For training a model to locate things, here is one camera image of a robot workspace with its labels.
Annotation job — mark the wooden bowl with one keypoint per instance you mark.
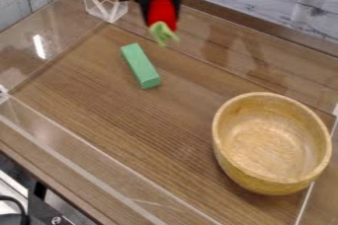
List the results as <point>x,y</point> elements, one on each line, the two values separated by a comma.
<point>271,143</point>

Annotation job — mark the red plush strawberry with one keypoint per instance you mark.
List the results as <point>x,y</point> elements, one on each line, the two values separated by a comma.
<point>162,21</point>

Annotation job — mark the black table clamp bracket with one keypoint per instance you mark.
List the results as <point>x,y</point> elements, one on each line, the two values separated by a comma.
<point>40,212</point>

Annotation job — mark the clear acrylic tray walls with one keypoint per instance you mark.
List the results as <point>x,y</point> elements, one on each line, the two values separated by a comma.
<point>126,152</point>

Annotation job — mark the green rectangular block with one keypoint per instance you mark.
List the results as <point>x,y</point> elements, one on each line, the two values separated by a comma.
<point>140,66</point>

